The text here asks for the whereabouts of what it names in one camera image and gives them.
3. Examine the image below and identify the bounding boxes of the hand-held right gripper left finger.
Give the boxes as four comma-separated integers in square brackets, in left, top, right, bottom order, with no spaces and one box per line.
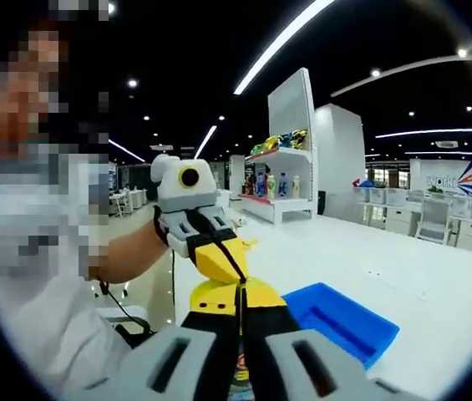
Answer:
[68,278,241,401]

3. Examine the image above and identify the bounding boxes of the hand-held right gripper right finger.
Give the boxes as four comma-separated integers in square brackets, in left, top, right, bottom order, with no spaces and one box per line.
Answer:
[243,277,425,401]

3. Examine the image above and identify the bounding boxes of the printed cylindrical chip container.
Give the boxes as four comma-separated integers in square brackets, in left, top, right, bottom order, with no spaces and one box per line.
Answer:
[228,349,258,401]

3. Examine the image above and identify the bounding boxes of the blue plastic box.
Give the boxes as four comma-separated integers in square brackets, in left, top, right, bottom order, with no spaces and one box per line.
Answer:
[281,282,401,371]

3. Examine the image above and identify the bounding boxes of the white office desks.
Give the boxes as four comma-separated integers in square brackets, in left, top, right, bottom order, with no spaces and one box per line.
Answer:
[109,186,150,217]

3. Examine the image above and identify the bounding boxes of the white bottle blue label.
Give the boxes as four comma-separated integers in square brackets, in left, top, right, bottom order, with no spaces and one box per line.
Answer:
[277,171,293,200]

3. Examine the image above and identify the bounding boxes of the row of colourful snack bags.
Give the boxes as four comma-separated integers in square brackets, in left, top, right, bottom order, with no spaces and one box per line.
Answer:
[250,128,308,156]

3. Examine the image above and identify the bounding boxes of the person's white shirt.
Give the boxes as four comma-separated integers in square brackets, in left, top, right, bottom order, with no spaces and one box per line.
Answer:
[0,266,133,393]

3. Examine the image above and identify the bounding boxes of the white display shelf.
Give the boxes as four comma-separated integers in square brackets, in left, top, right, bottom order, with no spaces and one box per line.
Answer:
[238,68,319,226]

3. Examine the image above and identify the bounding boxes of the white square pillar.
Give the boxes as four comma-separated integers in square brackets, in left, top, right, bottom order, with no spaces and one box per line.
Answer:
[312,103,367,219]

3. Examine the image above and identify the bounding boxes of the white chair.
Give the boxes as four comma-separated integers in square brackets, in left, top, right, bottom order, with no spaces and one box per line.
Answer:
[416,197,454,246]

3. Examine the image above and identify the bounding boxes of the black cable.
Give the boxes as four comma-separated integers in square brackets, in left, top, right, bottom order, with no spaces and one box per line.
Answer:
[99,249,176,336]

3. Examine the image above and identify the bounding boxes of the red blue wall poster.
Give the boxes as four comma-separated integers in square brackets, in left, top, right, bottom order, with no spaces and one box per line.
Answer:
[418,160,472,200]

